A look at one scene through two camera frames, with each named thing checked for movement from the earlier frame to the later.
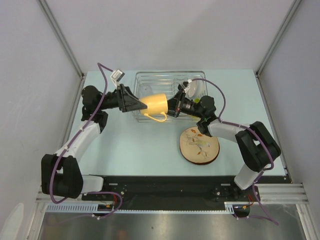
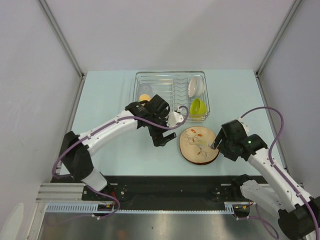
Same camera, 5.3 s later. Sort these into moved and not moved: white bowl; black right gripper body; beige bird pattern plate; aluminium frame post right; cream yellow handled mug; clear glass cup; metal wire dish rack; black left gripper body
Moved: cream yellow handled mug; black right gripper body; black left gripper body; metal wire dish rack
Not moved: beige bird pattern plate; clear glass cup; white bowl; aluminium frame post right
